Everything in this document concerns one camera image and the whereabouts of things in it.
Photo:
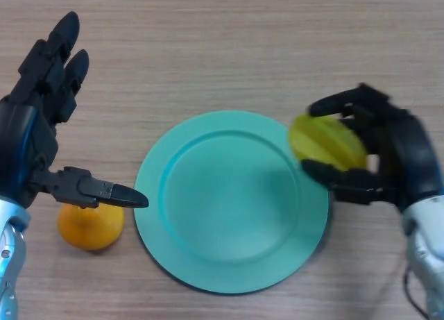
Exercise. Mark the orange pear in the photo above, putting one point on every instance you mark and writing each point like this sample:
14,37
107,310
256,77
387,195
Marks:
92,229

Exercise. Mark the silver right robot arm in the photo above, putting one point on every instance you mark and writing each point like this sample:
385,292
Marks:
425,250

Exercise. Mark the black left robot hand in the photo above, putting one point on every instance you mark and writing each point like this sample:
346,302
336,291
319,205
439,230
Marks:
27,139

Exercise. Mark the yellow starfruit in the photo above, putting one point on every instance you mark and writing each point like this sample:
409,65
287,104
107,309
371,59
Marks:
326,143

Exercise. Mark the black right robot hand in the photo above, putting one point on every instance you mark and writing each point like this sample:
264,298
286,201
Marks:
399,153

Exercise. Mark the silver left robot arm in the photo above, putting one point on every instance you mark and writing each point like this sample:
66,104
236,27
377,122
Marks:
10,261

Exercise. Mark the green round plate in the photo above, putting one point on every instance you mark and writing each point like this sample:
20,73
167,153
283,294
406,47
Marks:
229,202

